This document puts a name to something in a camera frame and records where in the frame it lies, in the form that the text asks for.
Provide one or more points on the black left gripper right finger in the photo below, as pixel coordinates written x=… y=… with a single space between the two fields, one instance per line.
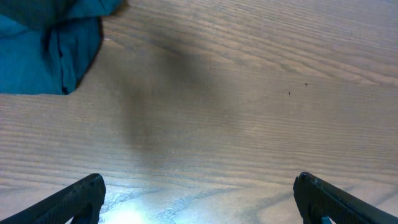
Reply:
x=319 y=202

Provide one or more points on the folded navy blue shirt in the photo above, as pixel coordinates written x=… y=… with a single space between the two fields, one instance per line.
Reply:
x=48 y=45

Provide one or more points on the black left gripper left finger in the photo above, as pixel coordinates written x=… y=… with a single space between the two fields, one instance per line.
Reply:
x=79 y=203

